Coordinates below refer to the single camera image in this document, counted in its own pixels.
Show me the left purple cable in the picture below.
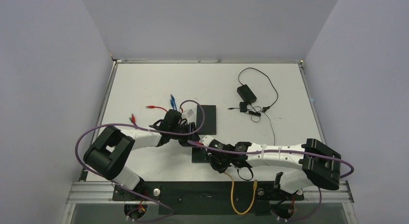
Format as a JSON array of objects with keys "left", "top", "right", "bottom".
[{"left": 74, "top": 100, "right": 206, "bottom": 223}]

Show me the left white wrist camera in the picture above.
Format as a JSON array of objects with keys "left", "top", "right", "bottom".
[{"left": 181, "top": 109, "right": 196, "bottom": 123}]

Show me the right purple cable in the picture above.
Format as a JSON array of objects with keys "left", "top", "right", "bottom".
[{"left": 187, "top": 140, "right": 355, "bottom": 179}]

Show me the yellow ethernet cable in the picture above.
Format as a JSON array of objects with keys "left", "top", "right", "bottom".
[{"left": 223, "top": 172, "right": 258, "bottom": 215}]

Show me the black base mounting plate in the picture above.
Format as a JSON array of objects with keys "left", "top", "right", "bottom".
[{"left": 111, "top": 181, "right": 304, "bottom": 216}]

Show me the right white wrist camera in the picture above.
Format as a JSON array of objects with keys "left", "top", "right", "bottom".
[{"left": 201, "top": 135, "right": 214, "bottom": 147}]

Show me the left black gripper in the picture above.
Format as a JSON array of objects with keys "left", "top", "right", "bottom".
[{"left": 170, "top": 122, "right": 201, "bottom": 147}]

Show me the purple cable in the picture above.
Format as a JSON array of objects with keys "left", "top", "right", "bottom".
[
  {"left": 187, "top": 140, "right": 355, "bottom": 179},
  {"left": 74, "top": 100, "right": 206, "bottom": 223}
]

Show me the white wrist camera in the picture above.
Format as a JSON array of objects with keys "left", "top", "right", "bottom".
[
  {"left": 181, "top": 109, "right": 196, "bottom": 123},
  {"left": 201, "top": 135, "right": 214, "bottom": 147}
]

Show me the red ethernet cable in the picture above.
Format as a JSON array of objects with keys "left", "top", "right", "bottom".
[{"left": 129, "top": 105, "right": 170, "bottom": 126}]

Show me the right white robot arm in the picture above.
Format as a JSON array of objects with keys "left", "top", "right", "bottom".
[{"left": 201, "top": 136, "right": 341, "bottom": 198}]

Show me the black network switch upright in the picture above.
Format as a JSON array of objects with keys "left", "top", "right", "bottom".
[{"left": 196, "top": 105, "right": 217, "bottom": 135}]

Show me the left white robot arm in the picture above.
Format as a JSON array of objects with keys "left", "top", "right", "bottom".
[{"left": 83, "top": 110, "right": 200, "bottom": 200}]

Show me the black network switch small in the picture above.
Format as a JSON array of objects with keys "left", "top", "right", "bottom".
[{"left": 191, "top": 147, "right": 209, "bottom": 163}]

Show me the black power adapter with cord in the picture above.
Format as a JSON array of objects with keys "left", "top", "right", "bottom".
[{"left": 236, "top": 68, "right": 279, "bottom": 146}]

